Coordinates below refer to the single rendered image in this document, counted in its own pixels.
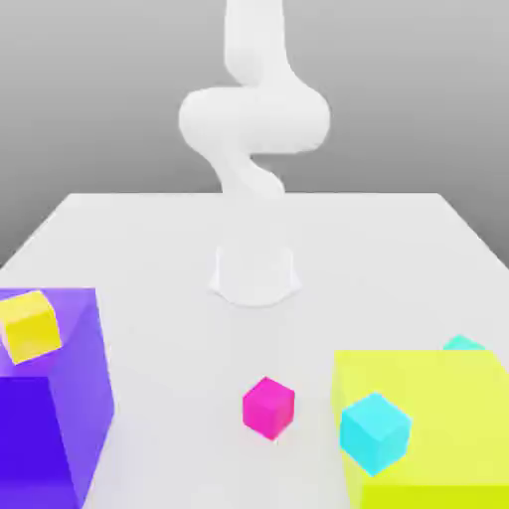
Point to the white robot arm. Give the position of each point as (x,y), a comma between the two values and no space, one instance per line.
(254,119)

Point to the small magenta cube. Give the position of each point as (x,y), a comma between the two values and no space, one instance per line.
(268,409)

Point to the small cyan cube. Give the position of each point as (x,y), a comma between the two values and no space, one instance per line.
(373,433)

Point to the small turquoise cube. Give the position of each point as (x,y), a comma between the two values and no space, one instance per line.
(462,343)

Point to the small yellow cube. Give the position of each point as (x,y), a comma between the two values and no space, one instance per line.
(32,332)

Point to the large purple box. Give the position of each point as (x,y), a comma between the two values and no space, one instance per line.
(75,397)

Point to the large yellow box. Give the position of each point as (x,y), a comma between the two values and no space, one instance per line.
(453,421)

